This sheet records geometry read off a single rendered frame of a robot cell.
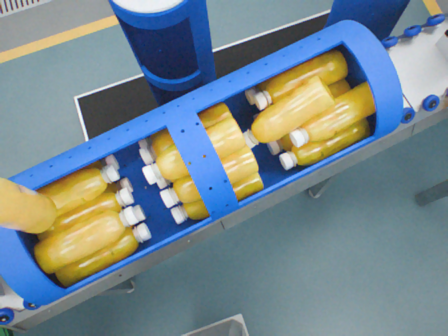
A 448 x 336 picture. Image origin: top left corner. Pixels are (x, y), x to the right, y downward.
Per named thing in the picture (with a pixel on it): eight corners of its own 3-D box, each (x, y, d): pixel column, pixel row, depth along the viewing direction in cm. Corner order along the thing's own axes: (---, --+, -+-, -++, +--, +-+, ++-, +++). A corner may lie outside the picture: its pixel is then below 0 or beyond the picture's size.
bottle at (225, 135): (244, 147, 93) (162, 187, 92) (229, 117, 93) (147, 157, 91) (249, 146, 86) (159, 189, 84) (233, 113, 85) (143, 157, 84)
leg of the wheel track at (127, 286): (137, 289, 195) (90, 292, 135) (125, 295, 195) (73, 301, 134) (132, 277, 197) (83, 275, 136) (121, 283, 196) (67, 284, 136)
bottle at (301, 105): (318, 79, 84) (239, 132, 92) (337, 107, 86) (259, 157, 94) (317, 70, 91) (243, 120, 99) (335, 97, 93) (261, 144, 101)
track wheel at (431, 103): (441, 93, 108) (435, 91, 110) (426, 101, 108) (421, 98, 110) (441, 108, 111) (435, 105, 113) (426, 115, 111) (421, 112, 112)
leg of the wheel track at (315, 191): (323, 195, 203) (357, 158, 142) (312, 200, 202) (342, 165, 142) (317, 184, 204) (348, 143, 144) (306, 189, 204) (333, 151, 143)
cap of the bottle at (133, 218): (131, 227, 90) (139, 223, 90) (122, 211, 89) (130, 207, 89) (132, 223, 93) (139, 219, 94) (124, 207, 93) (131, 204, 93)
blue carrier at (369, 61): (374, 144, 111) (425, 111, 83) (68, 298, 104) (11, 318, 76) (322, 53, 115) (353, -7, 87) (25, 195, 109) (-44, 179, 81)
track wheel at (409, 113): (416, 106, 108) (411, 103, 109) (401, 113, 108) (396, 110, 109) (417, 120, 111) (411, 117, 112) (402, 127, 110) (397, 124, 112)
